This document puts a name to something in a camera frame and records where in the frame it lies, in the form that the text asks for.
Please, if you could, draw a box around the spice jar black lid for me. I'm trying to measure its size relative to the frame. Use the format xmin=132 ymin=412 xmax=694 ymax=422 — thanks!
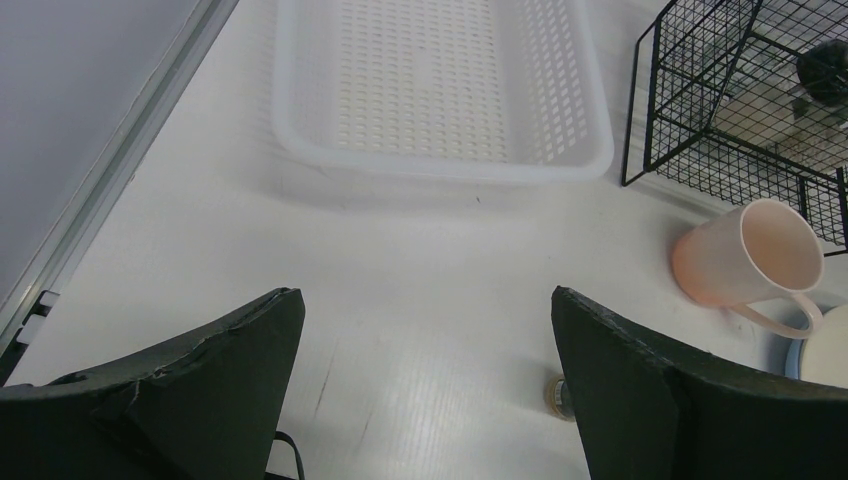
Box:
xmin=796 ymin=39 xmax=847 ymax=108

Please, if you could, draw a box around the black wire rack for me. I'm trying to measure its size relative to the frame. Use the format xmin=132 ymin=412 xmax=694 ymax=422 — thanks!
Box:
xmin=620 ymin=1 xmax=847 ymax=257

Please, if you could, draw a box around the cream plate with bear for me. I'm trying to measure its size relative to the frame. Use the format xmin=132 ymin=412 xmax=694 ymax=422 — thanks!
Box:
xmin=784 ymin=305 xmax=847 ymax=389

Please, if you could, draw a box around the pink mug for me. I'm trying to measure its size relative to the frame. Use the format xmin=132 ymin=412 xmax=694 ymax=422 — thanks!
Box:
xmin=670 ymin=199 xmax=824 ymax=339

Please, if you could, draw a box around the white perforated plastic basket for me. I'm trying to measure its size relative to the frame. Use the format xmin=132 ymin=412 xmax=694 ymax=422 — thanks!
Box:
xmin=272 ymin=1 xmax=614 ymax=184

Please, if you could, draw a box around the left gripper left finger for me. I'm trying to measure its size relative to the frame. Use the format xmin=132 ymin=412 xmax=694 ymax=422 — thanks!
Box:
xmin=1 ymin=288 xmax=306 ymax=479

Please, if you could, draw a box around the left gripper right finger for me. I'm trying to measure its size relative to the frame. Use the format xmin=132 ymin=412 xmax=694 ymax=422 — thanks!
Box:
xmin=551 ymin=287 xmax=847 ymax=479

